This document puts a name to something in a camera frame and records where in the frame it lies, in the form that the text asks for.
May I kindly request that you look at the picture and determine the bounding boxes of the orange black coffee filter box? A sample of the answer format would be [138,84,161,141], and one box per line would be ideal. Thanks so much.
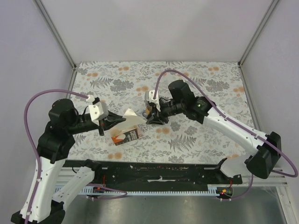
[110,126,139,146]

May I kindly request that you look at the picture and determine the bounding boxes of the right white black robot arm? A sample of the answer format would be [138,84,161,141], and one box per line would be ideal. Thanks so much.
[145,80,281,184]

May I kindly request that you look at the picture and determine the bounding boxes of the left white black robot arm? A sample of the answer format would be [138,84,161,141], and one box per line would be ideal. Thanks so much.
[11,98,126,224]

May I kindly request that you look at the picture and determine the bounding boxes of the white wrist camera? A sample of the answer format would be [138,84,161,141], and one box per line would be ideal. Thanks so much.
[86,95,109,126]
[144,90,161,112]

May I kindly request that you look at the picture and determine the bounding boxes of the clear glass coffee server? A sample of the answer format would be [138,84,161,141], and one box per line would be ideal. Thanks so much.
[142,101,155,119]

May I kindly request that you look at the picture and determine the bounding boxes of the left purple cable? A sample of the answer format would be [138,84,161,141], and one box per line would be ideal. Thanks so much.
[24,89,128,224]

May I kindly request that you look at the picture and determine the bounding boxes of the floral patterned table mat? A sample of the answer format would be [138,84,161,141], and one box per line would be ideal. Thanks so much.
[50,61,264,164]

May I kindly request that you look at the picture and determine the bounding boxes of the purple cable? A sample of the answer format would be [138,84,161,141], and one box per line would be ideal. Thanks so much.
[153,69,299,202]
[24,89,128,224]

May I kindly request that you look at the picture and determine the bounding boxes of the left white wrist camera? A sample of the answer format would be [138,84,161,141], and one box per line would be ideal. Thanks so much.
[86,95,109,126]

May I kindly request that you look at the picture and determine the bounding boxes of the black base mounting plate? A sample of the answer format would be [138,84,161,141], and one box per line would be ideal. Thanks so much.
[63,160,243,187]

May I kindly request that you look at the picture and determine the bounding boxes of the cream paper coffee filter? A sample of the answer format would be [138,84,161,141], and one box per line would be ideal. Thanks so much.
[114,108,146,130]

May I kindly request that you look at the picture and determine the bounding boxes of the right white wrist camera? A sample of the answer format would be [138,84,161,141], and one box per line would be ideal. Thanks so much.
[144,90,161,112]

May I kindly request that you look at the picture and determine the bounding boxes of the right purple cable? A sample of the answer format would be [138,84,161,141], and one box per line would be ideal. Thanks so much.
[153,69,299,202]

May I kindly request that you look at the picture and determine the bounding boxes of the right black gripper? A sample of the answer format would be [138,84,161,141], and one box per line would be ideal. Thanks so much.
[147,99,185,126]

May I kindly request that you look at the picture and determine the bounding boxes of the white slotted cable duct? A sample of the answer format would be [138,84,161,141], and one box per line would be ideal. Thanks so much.
[79,186,233,196]

